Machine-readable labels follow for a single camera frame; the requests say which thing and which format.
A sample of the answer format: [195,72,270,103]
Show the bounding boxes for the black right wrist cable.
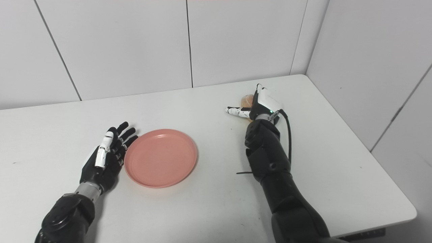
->
[272,109,293,166]

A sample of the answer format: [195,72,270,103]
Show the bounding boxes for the yellow-orange peeled fruit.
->
[240,94,255,118]

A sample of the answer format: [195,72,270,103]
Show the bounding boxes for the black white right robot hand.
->
[225,84,281,121]

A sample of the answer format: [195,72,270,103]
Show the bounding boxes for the black table control panel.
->
[348,228,386,241]

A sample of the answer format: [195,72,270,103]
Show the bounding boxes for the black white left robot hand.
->
[80,121,139,194]

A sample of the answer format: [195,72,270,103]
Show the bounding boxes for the pink round plate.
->
[124,129,198,188]

